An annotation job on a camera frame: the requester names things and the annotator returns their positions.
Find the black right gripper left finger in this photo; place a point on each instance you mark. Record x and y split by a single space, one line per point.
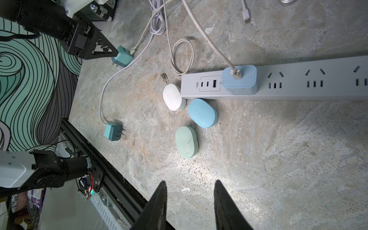
153 216

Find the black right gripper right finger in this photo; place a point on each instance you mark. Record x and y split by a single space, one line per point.
227 214

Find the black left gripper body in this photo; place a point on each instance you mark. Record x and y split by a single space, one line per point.
82 38

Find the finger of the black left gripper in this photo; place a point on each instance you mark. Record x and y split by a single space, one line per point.
101 46

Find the teal dual-port wall charger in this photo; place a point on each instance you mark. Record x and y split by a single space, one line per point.
124 57

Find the blue USB wall charger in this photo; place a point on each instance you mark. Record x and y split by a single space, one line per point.
247 85

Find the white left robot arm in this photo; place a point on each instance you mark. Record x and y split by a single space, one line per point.
37 17

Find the black carbon-pattern briefcase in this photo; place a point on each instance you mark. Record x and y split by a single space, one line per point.
97 12

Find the white earbud case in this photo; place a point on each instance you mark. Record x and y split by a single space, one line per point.
173 99

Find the green earbud case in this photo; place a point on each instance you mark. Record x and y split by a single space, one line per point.
186 142

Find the blue earbud case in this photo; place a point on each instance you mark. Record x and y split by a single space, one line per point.
202 113

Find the white power strip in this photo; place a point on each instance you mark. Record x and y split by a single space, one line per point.
339 79

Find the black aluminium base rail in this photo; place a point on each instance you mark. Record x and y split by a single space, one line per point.
124 196

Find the white slotted cable duct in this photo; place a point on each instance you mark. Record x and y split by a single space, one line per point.
111 216

